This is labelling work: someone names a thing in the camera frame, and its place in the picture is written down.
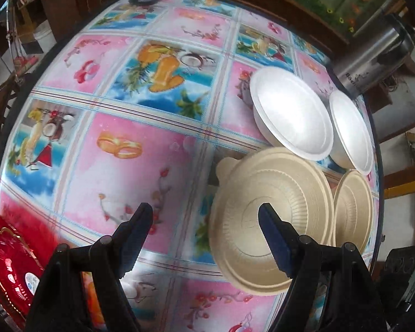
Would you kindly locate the pink and blue printed tablecloth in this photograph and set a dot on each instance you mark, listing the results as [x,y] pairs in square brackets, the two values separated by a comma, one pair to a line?
[124,128]

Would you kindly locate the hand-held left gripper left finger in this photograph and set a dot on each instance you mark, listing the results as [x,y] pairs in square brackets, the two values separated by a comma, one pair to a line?
[138,235]

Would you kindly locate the large white foam bowl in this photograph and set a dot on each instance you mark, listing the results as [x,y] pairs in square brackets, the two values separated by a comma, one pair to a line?
[290,117]

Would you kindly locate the red plate with gold rim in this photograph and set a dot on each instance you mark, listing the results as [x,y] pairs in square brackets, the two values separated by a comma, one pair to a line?
[10,266]

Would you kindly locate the small beige paper bowl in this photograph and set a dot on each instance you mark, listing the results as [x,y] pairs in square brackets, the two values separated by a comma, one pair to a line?
[352,207]

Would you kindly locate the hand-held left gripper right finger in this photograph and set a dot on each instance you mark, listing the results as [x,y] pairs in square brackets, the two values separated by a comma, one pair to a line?
[276,245]

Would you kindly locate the small white foam bowl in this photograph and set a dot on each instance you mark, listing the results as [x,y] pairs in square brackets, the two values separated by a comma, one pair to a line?
[351,131]

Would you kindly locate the white bucket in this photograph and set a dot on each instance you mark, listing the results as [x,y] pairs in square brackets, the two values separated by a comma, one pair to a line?
[43,36]

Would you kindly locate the large beige paper bowl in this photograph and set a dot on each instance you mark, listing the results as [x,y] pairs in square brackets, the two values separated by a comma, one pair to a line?
[249,197]

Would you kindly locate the stainless steel thermos pot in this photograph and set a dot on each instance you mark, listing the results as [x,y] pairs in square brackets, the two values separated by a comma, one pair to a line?
[370,62]

